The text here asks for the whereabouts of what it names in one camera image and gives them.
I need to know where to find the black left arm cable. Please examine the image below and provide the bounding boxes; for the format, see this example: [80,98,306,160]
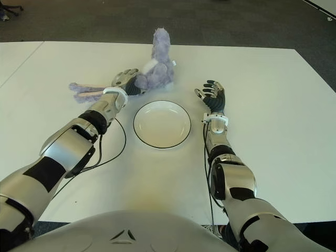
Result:
[52,118,127,200]

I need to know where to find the white plate black rim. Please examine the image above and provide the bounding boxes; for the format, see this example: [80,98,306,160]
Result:
[133,99,192,150]

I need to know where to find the purple plush bunny doll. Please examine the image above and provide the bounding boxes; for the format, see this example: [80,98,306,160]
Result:
[68,27,177,105]

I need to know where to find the silver robot torso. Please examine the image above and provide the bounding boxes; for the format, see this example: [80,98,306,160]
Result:
[25,209,239,252]

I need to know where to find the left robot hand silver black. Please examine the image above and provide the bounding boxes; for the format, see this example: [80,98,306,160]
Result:
[110,68,146,97]

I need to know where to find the black office chair base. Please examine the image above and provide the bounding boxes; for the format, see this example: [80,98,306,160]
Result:
[0,0,24,16]

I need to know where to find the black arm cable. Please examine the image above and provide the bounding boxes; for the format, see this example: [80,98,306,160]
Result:
[52,118,127,200]
[201,122,226,225]

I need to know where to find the metal robot stand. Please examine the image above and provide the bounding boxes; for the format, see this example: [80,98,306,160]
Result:
[201,223,226,238]

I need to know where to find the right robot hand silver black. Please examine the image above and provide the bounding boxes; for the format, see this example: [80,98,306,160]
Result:
[194,80,227,114]

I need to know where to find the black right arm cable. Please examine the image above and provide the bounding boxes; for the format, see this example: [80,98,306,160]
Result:
[201,122,226,225]

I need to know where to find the white baseboard strip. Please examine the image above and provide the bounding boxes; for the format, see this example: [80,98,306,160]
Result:
[301,0,336,16]

